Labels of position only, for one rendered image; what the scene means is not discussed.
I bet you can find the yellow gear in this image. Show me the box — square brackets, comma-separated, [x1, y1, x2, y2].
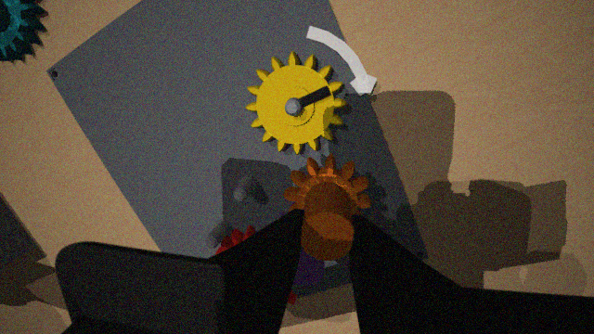
[245, 51, 347, 155]

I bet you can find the white curved arrow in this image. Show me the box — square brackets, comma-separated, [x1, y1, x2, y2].
[306, 26, 377, 96]

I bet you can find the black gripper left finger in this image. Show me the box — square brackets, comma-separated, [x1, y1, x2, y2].
[55, 209, 304, 334]

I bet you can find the red gear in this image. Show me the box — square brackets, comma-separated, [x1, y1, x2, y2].
[215, 225, 255, 255]

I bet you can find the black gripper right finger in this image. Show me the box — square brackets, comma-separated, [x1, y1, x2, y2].
[349, 215, 594, 334]

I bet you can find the teal gear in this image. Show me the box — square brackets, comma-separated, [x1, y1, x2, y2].
[0, 0, 45, 61]

